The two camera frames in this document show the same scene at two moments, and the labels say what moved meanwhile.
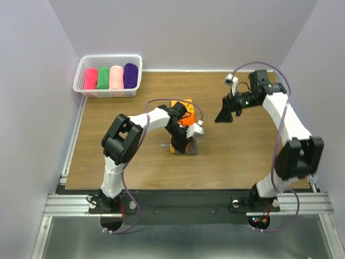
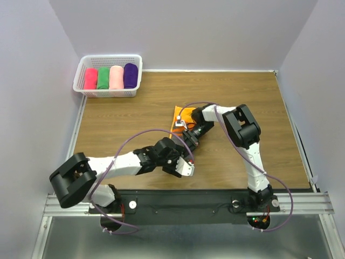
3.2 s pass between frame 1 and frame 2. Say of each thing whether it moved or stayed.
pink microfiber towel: stayed
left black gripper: moved
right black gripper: moved
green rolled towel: stayed
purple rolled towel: stayed
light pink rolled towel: stayed
